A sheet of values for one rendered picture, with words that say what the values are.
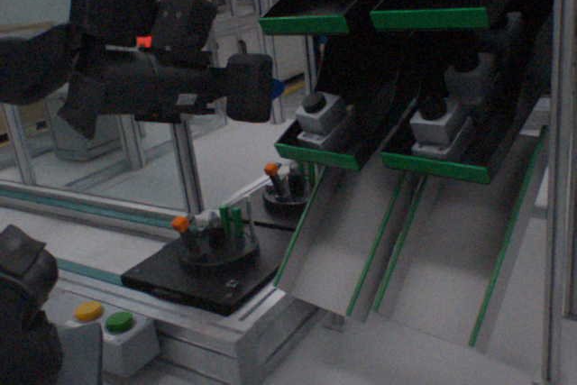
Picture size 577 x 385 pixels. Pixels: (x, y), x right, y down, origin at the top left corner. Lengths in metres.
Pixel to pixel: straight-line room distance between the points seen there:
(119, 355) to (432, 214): 0.47
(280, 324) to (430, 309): 0.26
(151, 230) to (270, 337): 0.47
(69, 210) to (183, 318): 0.64
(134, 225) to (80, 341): 0.62
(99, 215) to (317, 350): 0.65
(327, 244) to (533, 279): 0.43
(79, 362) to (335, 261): 0.35
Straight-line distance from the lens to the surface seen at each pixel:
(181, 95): 0.56
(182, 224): 0.94
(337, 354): 0.95
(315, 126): 0.72
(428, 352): 0.95
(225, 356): 0.86
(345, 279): 0.81
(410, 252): 0.79
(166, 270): 1.02
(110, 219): 1.37
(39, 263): 0.64
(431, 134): 0.66
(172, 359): 0.95
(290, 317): 0.94
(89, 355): 0.70
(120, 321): 0.91
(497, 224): 0.78
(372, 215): 0.83
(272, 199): 1.18
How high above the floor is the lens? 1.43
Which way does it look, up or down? 19 degrees down
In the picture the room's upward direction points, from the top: 7 degrees counter-clockwise
